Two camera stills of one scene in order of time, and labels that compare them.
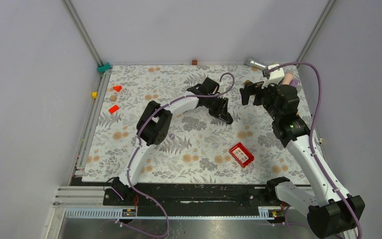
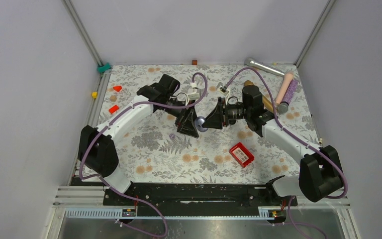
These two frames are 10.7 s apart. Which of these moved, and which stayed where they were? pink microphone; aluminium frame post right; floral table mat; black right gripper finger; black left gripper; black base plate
Moved: black left gripper; black right gripper finger
Stayed: floral table mat; aluminium frame post right; pink microphone; black base plate
